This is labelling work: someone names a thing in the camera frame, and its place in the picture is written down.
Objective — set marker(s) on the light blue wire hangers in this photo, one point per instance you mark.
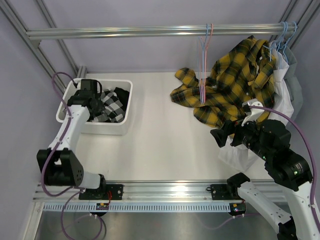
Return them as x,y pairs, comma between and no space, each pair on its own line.
281,43

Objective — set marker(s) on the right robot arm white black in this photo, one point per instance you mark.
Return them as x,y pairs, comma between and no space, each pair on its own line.
270,141

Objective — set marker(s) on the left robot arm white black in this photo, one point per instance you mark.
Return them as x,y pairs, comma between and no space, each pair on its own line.
60,168

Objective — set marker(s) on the white plastic bin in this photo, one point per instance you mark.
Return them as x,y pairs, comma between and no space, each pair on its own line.
101,128

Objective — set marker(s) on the yellow black plaid shirt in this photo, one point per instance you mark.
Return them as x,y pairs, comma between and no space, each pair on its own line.
243,74

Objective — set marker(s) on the right aluminium frame post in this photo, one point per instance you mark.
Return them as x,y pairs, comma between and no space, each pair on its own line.
304,13

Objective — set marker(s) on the aluminium front rail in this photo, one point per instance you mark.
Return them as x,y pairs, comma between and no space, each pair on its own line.
168,191

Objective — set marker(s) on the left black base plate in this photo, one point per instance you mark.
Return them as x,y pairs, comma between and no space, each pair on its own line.
112,193

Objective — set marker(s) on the aluminium hanging rail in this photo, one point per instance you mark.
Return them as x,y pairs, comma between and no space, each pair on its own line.
163,31

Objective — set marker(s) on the grey garment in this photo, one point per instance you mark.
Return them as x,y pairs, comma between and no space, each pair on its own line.
293,85

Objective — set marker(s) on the left aluminium frame post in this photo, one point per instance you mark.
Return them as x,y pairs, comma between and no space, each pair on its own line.
21,28

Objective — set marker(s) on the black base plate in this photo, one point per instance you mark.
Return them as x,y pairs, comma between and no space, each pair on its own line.
112,193
221,192

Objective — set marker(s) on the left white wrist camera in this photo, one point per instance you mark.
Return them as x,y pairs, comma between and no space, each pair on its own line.
76,83

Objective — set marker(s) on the white slotted cable duct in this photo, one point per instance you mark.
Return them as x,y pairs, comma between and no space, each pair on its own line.
139,207

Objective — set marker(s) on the aluminium frame post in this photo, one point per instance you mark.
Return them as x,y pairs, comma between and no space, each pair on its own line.
21,28
304,13

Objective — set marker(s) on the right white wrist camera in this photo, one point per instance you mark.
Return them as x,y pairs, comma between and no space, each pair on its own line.
252,114

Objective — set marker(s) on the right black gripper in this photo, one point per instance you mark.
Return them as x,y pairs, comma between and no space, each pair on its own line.
220,134

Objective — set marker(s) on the light blue wire hanger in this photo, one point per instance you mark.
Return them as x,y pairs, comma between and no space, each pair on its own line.
201,64

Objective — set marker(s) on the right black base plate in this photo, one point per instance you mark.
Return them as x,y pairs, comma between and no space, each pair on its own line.
221,192

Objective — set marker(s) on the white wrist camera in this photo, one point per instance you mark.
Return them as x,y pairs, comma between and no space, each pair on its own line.
76,83
252,114

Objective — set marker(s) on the pink wire hanger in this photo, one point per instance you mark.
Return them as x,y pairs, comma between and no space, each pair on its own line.
206,62

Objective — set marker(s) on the black white checkered shirt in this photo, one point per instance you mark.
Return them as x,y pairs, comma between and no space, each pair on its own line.
107,116

